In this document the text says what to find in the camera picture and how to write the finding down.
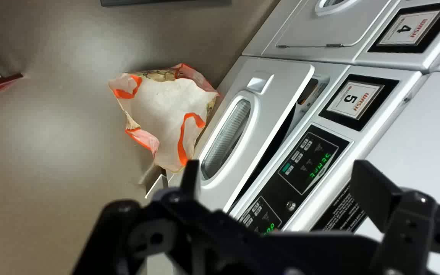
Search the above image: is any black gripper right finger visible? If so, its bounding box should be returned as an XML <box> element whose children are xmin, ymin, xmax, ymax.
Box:
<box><xmin>350</xmin><ymin>159</ymin><xmax>440</xmax><ymax>275</ymax></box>

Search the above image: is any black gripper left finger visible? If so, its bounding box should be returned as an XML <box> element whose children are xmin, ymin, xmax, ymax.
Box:
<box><xmin>72</xmin><ymin>159</ymin><xmax>283</xmax><ymax>275</ymax></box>

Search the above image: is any grey dryer door below panel four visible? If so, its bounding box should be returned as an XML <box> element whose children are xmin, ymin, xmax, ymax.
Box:
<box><xmin>242</xmin><ymin>0</ymin><xmax>401</xmax><ymax>64</ymax></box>

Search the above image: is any black warning label wide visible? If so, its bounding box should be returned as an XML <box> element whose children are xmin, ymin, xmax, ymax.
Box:
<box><xmin>311</xmin><ymin>185</ymin><xmax>370</xmax><ymax>234</ymax></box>

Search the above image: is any grey stacked dryer numbered five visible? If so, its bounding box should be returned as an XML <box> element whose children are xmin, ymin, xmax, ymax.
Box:
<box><xmin>143</xmin><ymin>55</ymin><xmax>440</xmax><ymax>275</ymax></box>

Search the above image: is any black control panel green display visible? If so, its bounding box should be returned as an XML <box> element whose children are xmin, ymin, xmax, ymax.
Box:
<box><xmin>237</xmin><ymin>125</ymin><xmax>350</xmax><ymax>235</ymax></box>

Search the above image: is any number five label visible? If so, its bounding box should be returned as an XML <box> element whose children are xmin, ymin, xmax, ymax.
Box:
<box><xmin>318</xmin><ymin>73</ymin><xmax>401</xmax><ymax>133</ymax></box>

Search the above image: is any grey stacked dryer numbered four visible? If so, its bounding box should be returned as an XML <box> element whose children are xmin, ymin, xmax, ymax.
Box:
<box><xmin>242</xmin><ymin>0</ymin><xmax>440</xmax><ymax>73</ymax></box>

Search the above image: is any number four label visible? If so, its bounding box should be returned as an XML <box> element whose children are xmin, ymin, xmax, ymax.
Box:
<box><xmin>369</xmin><ymin>0</ymin><xmax>440</xmax><ymax>55</ymax></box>

